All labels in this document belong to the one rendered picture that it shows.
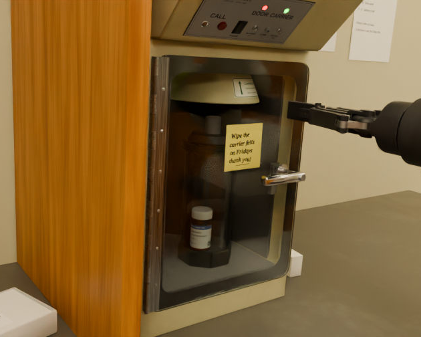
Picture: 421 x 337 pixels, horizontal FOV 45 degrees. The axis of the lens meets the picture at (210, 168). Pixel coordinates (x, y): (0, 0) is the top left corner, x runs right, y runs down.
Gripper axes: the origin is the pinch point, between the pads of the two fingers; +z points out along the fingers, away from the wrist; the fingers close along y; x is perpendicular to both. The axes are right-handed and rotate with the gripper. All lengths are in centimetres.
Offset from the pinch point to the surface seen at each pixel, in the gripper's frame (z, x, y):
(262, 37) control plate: 0.7, -11.5, 10.3
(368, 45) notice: 48, -14, -77
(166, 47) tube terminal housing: 4.7, -9.1, 24.8
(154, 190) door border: 3.6, 11.7, 26.5
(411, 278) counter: -3, 37, -36
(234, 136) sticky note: 3.5, 4.2, 12.0
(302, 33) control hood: -0.3, -12.6, 2.8
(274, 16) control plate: -2.2, -14.4, 10.8
